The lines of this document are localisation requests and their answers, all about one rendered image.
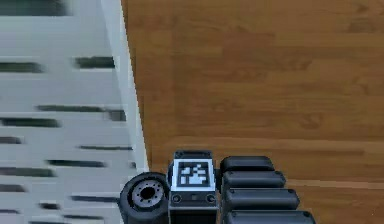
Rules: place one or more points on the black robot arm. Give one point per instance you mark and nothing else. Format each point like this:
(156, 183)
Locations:
(256, 195)

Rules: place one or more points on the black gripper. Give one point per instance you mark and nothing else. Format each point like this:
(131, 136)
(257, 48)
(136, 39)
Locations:
(145, 196)

